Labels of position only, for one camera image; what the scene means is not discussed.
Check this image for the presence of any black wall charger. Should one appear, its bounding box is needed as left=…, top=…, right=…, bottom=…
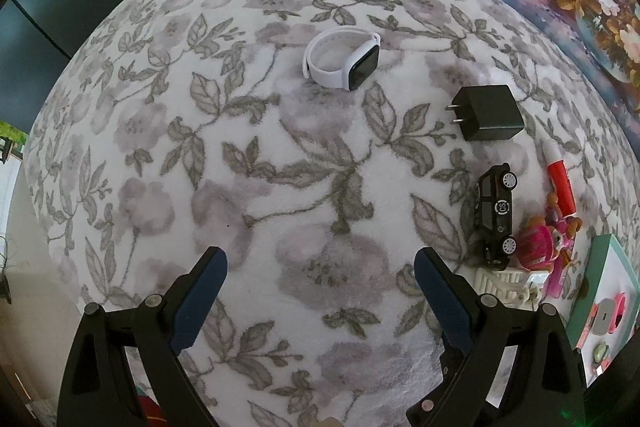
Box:
left=445, top=84, right=526, bottom=142

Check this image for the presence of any dark glass cabinet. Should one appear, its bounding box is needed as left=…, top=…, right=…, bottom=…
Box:
left=0, top=0, right=133, bottom=132

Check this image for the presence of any brown pink dog toy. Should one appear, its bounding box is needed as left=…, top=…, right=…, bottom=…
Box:
left=515, top=189, right=583, bottom=275

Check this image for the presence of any black toy car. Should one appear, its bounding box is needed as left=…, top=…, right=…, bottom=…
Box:
left=472, top=163, right=518, bottom=272

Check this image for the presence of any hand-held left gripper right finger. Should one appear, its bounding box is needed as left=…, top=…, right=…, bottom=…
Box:
left=405, top=246, right=588, bottom=427

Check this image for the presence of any teal shallow cardboard box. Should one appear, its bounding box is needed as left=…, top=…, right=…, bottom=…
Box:
left=565, top=234, right=640, bottom=400

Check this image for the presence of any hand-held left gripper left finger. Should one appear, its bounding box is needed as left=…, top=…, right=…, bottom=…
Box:
left=57, top=246, right=228, bottom=427

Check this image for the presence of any grey floral blanket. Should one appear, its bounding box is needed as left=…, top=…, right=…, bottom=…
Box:
left=22, top=0, right=640, bottom=427

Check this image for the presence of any white smartwatch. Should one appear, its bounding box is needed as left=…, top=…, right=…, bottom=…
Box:
left=302, top=27, right=383, bottom=92

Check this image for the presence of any white wall charger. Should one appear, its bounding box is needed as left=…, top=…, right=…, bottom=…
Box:
left=595, top=299, right=621, bottom=333

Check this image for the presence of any pink purple flat stick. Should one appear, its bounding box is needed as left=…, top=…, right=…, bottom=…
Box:
left=545, top=264, right=571, bottom=300

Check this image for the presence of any white ribbed plastic piece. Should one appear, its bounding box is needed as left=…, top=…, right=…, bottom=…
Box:
left=472, top=266, right=546, bottom=308

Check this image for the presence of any red white small tube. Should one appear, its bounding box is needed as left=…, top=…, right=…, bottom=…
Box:
left=542, top=142, right=578, bottom=215

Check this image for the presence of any green object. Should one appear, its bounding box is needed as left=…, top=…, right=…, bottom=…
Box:
left=0, top=119, right=28, bottom=162

